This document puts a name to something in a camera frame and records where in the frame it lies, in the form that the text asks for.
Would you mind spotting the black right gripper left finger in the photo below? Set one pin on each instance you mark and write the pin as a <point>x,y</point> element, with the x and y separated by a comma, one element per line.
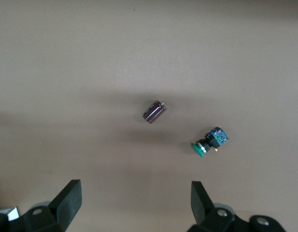
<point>64,205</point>

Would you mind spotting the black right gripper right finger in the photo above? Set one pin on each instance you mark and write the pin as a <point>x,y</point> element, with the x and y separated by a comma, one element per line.
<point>202,207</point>

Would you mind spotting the green push button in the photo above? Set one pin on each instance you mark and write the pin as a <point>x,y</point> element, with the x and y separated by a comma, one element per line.
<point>212,142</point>

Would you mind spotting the dark purple capacitor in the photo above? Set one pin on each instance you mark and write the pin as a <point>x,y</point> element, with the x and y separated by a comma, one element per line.
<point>154,112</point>

